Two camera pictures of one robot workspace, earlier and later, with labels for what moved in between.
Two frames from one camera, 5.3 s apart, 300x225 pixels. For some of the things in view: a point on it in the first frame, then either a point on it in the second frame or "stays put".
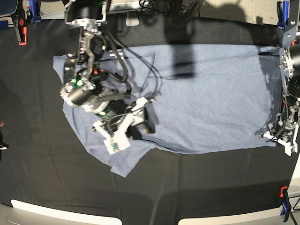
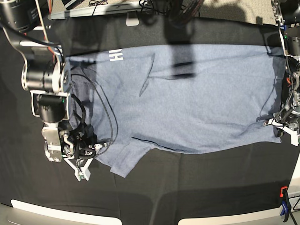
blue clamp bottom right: (286, 204) stays put
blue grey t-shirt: (206, 97) stays put
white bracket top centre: (132, 18) stays put
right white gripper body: (289, 147) -> (295, 137)
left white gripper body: (117, 141) -> (81, 172)
